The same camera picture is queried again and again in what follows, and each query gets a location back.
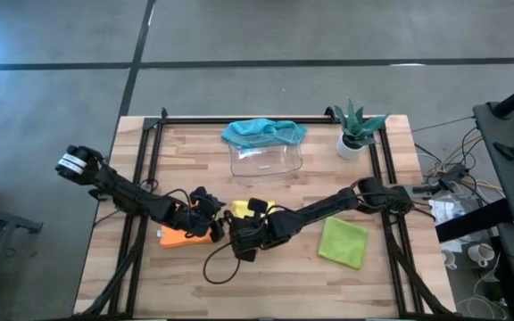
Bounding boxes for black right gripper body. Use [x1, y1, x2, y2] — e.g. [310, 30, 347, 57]
[256, 211, 294, 249]

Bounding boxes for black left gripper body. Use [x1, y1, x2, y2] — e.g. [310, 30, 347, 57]
[174, 202, 213, 238]

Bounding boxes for yellow microfiber towel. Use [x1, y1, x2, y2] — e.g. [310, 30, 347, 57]
[231, 199, 277, 220]

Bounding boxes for orange microfiber towel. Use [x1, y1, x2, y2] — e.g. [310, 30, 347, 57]
[157, 202, 217, 250]

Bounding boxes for clear plastic bin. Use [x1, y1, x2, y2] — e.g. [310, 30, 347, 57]
[228, 133, 304, 178]

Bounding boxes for green microfiber towel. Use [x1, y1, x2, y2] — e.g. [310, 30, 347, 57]
[318, 216, 370, 271]

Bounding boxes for blue microfiber towel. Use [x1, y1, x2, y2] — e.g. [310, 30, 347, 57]
[220, 118, 308, 149]

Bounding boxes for white plant pot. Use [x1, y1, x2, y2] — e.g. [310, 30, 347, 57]
[336, 133, 368, 161]

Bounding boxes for green snake plant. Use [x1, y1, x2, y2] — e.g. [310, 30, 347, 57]
[333, 100, 390, 151]

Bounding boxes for white paper sheet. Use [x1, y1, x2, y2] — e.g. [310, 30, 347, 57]
[430, 195, 470, 224]

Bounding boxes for white mug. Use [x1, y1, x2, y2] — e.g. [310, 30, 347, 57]
[467, 243, 495, 268]
[441, 249, 460, 271]

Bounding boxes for dark grey desk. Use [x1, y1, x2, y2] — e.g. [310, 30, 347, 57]
[473, 101, 514, 268]

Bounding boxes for black cable loop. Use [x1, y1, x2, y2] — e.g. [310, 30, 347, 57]
[202, 240, 243, 285]

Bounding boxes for black metal table frame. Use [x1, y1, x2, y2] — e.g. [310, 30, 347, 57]
[72, 106, 457, 320]

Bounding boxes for tangled floor cables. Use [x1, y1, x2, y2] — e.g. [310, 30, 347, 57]
[410, 115, 506, 197]

